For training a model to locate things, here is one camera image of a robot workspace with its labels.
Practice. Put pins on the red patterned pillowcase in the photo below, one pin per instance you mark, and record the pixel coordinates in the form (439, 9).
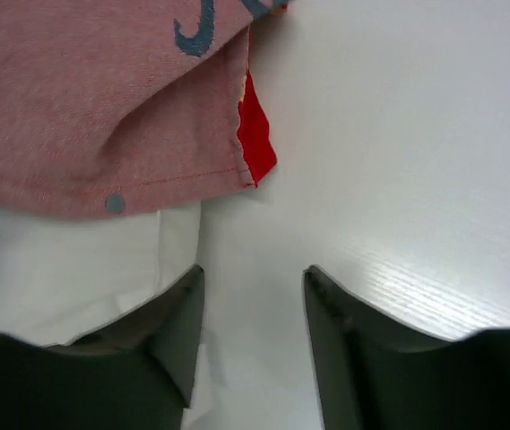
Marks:
(117, 108)

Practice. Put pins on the white pillow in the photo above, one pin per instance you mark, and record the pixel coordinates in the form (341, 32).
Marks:
(61, 280)

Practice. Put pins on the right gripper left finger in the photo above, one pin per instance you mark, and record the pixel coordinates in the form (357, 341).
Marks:
(168, 327)

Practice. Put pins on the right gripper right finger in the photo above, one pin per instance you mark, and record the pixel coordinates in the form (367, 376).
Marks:
(373, 372)

